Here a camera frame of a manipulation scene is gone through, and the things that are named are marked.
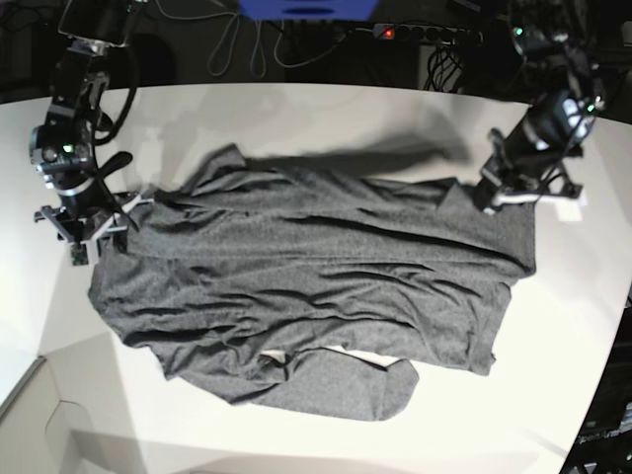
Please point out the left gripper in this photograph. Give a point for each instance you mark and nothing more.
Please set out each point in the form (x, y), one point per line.
(494, 193)

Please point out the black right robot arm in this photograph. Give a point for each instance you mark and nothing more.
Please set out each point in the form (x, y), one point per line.
(63, 148)

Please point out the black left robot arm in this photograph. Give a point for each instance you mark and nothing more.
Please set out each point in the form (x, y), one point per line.
(527, 165)

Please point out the white power strip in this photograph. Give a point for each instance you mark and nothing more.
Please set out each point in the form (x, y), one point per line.
(426, 34)

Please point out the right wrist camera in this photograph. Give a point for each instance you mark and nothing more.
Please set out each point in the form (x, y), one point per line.
(85, 253)

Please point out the grey t-shirt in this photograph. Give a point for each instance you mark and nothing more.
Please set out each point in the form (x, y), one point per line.
(313, 290)

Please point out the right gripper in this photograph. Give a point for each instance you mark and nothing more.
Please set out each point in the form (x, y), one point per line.
(92, 217)

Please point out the blue box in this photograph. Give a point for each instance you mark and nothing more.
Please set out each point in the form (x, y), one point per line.
(351, 10)

